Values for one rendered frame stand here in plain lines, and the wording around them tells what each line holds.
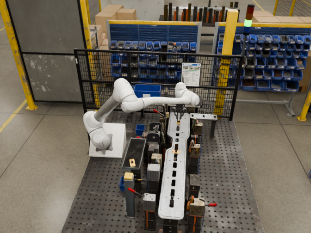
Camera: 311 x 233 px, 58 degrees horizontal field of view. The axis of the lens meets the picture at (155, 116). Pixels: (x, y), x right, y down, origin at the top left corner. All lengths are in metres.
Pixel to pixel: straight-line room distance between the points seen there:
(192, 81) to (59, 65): 2.39
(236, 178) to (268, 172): 1.26
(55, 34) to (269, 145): 3.62
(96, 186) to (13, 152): 2.10
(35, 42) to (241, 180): 3.61
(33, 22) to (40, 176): 2.26
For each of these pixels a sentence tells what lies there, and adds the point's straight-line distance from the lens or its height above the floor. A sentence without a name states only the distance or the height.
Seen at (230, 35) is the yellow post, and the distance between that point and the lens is 3.18.
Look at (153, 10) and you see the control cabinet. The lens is 9.18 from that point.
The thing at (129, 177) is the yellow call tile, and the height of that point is 1.16.
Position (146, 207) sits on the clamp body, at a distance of 2.19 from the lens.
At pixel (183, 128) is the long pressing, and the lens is 2.88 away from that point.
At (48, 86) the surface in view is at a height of 0.47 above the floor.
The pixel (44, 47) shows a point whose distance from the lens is 4.84.
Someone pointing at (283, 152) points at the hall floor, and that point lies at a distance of 4.50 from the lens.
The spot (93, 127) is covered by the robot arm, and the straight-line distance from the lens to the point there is 2.84.
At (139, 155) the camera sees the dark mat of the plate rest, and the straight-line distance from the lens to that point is 2.32.
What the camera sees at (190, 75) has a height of 1.29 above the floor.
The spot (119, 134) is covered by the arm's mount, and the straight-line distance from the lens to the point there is 3.01.
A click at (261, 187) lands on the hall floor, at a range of 3.87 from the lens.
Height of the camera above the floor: 2.70
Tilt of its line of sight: 34 degrees down
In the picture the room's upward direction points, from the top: straight up
